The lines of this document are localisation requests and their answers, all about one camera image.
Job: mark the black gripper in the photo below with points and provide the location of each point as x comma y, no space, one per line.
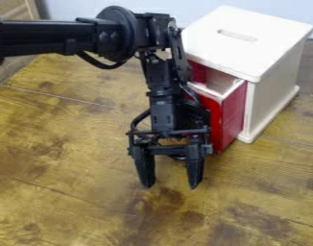
174,130

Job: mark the white wooden box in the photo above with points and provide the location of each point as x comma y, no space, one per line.
256,47

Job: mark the black metal drawer handle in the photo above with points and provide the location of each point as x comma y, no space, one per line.
134,128

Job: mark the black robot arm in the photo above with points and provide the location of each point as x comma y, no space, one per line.
106,41

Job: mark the red wooden drawer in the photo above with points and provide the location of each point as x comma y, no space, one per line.
222,93

